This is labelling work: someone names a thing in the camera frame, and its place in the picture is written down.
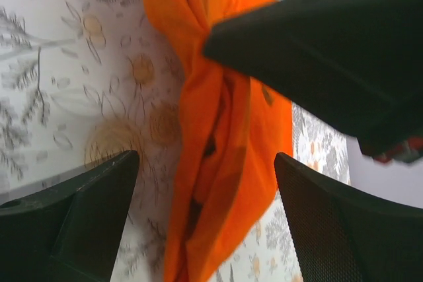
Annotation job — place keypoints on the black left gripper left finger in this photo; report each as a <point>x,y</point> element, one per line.
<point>70,231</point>

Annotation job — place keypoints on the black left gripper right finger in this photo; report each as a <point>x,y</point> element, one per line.
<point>341,233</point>

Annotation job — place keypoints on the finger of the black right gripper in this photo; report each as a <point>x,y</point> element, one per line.
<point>354,64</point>

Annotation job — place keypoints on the orange t shirt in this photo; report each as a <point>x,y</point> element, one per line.
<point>232,128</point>

